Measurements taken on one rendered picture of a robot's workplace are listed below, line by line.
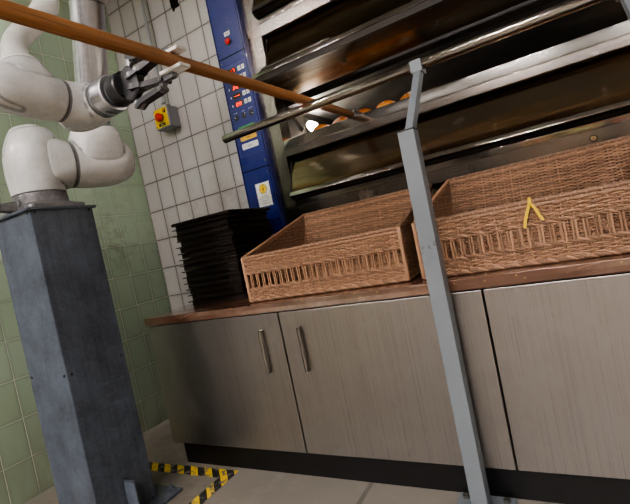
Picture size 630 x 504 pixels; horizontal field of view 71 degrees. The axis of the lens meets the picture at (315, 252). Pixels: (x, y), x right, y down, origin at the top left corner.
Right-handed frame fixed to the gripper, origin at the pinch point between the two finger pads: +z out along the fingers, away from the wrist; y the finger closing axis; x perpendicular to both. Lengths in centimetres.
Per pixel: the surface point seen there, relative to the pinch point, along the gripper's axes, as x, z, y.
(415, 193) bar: -29, 39, 39
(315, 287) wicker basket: -39, 1, 59
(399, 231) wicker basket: -40, 30, 47
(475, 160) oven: -89, 44, 29
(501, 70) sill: -89, 57, 3
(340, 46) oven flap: -73, 9, -20
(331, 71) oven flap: -86, -2, -17
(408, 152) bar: -29, 40, 29
